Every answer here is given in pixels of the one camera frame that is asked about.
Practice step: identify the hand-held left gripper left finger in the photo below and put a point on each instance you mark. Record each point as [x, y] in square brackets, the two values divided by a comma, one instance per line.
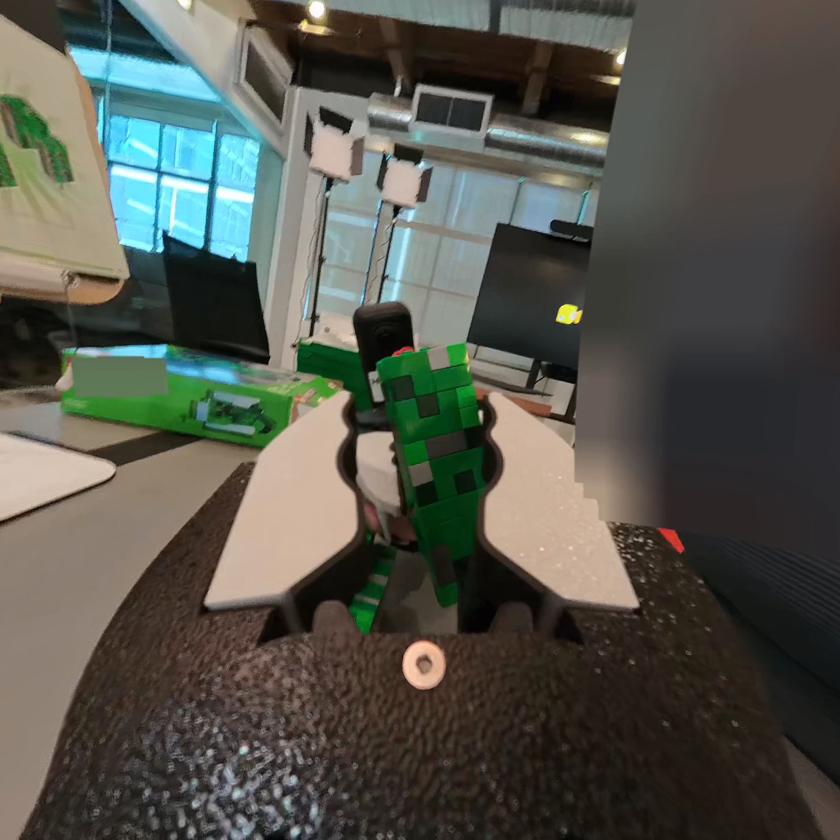
[289, 512]

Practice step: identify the large studio light panel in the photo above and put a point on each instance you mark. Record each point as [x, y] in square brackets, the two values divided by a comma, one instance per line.
[331, 148]

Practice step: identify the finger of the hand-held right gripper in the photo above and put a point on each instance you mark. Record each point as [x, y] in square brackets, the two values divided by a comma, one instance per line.
[380, 472]

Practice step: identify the green brick creeper figure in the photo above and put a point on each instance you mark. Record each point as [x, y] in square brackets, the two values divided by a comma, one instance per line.
[433, 446]

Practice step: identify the grey desk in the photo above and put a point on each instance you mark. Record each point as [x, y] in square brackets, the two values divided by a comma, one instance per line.
[98, 577]

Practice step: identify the white ceiling vent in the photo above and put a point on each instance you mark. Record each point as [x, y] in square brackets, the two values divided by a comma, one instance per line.
[453, 110]

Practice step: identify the black panel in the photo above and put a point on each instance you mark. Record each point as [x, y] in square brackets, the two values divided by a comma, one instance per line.
[216, 302]

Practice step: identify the person's right hand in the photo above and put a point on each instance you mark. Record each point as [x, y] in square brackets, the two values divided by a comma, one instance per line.
[373, 520]

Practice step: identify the small green toy box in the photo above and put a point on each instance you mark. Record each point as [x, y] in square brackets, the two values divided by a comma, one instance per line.
[325, 364]

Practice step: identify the black monitor screen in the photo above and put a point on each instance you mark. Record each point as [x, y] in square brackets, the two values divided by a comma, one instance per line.
[525, 302]

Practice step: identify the small studio light panel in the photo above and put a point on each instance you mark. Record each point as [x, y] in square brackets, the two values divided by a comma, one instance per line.
[403, 180]

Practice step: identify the silver air duct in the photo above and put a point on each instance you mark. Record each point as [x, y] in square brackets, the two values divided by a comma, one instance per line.
[544, 141]

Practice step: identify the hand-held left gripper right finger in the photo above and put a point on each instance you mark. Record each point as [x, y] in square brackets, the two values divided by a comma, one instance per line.
[544, 518]

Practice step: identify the black webcam bar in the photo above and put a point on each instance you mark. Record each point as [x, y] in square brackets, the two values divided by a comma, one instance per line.
[569, 229]

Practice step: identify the large green toy box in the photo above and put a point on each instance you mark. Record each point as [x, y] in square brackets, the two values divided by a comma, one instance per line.
[216, 400]

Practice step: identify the cardboard sheet with green print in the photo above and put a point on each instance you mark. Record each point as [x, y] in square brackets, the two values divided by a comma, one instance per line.
[46, 197]

